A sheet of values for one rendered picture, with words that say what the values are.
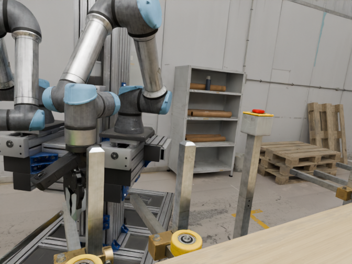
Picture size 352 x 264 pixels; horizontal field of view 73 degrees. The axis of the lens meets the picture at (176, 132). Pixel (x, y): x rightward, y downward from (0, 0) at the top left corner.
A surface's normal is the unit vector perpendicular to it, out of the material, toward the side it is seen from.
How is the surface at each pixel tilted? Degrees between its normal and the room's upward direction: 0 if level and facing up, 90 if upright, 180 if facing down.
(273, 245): 0
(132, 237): 0
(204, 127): 90
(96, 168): 90
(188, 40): 90
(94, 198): 90
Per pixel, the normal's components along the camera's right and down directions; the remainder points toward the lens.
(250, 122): -0.88, 0.02
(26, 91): 0.49, -0.17
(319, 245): 0.08, -0.98
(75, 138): 0.04, 0.19
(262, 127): 0.47, 0.21
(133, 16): -0.25, 0.66
